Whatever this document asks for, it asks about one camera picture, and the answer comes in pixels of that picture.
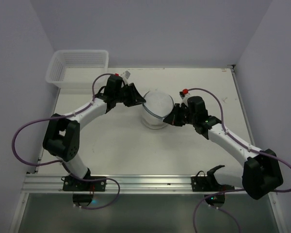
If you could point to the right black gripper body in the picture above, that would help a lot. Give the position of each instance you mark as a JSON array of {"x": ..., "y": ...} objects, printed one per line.
[{"x": 180, "y": 114}]

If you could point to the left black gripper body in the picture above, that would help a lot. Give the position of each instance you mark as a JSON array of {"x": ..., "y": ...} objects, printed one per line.
[{"x": 128, "y": 94}]

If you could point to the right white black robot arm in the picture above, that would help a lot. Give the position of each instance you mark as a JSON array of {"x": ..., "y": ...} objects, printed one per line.
[{"x": 259, "y": 173}]

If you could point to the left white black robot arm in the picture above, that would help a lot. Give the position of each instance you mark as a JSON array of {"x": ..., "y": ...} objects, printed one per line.
[{"x": 62, "y": 138}]

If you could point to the white plastic mesh basket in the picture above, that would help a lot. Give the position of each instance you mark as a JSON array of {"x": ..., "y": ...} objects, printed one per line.
[{"x": 71, "y": 69}]

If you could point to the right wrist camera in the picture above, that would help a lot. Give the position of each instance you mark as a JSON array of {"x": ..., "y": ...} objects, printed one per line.
[{"x": 185, "y": 95}]

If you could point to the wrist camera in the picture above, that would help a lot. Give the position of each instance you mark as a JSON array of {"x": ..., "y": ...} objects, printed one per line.
[
  {"x": 185, "y": 95},
  {"x": 125, "y": 76}
]

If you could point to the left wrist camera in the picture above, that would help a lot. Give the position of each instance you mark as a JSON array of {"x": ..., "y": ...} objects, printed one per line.
[{"x": 125, "y": 76}]

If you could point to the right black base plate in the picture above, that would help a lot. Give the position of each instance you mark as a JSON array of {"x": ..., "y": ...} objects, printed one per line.
[{"x": 206, "y": 182}]

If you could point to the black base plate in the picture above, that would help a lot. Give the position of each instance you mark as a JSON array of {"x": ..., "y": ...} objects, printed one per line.
[
  {"x": 206, "y": 182},
  {"x": 74, "y": 185}
]

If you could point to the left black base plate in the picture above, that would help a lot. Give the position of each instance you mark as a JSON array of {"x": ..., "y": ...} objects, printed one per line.
[{"x": 74, "y": 185}]

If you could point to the aluminium mounting rail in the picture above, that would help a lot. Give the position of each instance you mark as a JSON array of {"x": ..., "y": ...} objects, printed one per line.
[{"x": 129, "y": 184}]

